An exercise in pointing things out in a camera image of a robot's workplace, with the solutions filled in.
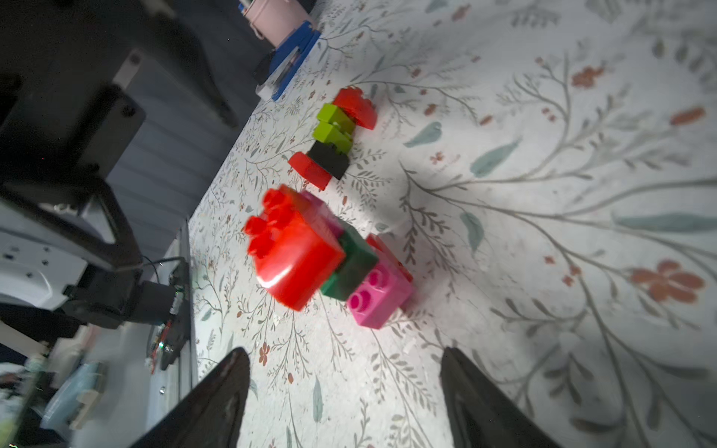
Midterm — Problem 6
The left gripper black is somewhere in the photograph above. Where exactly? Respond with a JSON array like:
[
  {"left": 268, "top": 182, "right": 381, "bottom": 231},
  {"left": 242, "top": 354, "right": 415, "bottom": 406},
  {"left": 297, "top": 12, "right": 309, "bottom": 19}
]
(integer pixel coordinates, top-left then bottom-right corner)
[{"left": 1, "top": 1, "right": 235, "bottom": 329}]

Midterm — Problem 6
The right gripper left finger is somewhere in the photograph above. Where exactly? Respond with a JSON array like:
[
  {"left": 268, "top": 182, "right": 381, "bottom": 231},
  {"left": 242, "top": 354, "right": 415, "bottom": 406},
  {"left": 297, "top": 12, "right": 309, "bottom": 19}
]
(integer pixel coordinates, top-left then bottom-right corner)
[{"left": 134, "top": 347, "right": 250, "bottom": 447}]

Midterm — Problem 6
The lime green lego brick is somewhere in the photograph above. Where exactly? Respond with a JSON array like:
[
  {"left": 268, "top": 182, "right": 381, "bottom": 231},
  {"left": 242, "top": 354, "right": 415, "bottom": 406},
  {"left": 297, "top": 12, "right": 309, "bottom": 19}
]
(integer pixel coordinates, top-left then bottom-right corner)
[
  {"left": 317, "top": 104, "right": 356, "bottom": 134},
  {"left": 313, "top": 121, "right": 353, "bottom": 155}
]

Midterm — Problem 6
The black lego brick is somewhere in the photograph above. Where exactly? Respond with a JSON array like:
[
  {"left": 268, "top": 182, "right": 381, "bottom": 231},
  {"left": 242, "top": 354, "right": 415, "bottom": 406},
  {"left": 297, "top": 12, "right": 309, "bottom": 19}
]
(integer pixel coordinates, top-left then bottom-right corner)
[{"left": 306, "top": 141, "right": 349, "bottom": 180}]

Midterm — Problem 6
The pink lego brick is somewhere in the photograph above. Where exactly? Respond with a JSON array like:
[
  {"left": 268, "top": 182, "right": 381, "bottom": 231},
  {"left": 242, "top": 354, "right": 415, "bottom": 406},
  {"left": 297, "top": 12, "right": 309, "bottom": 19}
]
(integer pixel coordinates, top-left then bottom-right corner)
[{"left": 300, "top": 190, "right": 345, "bottom": 239}]

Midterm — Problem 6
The red lego brick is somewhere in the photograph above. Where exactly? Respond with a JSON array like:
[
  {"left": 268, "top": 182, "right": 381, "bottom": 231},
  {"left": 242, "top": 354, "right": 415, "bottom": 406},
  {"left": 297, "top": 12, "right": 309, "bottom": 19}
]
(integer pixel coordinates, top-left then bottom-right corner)
[
  {"left": 332, "top": 86, "right": 377, "bottom": 130},
  {"left": 244, "top": 185, "right": 345, "bottom": 311},
  {"left": 289, "top": 152, "right": 332, "bottom": 192},
  {"left": 366, "top": 233, "right": 414, "bottom": 283}
]

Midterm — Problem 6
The dark green lego brick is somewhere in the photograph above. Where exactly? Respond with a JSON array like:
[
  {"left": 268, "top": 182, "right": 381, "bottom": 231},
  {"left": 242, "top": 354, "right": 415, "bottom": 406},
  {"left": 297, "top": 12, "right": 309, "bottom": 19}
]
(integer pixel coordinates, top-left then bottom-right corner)
[{"left": 320, "top": 222, "right": 379, "bottom": 302}]

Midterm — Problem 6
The blue stapler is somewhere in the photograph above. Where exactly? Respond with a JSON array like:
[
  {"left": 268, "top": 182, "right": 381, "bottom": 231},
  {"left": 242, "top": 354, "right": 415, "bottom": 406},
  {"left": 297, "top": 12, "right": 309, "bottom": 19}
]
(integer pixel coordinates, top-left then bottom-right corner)
[{"left": 253, "top": 21, "right": 320, "bottom": 101}]

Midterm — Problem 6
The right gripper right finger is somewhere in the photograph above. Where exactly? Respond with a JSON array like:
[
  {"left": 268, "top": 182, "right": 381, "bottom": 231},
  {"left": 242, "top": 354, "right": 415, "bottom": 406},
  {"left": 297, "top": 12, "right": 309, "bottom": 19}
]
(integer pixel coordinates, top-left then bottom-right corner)
[{"left": 440, "top": 347, "right": 558, "bottom": 448}]

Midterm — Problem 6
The pink pen cup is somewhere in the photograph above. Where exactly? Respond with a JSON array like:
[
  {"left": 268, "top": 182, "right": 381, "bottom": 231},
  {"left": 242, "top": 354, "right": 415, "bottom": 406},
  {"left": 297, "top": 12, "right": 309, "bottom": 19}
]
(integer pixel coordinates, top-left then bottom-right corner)
[{"left": 240, "top": 0, "right": 314, "bottom": 48}]

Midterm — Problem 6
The magenta lego brick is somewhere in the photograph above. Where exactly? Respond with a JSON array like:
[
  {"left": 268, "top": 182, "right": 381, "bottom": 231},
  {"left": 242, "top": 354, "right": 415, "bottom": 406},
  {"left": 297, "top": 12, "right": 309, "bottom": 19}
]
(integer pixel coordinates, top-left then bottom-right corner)
[{"left": 347, "top": 258, "right": 413, "bottom": 330}]

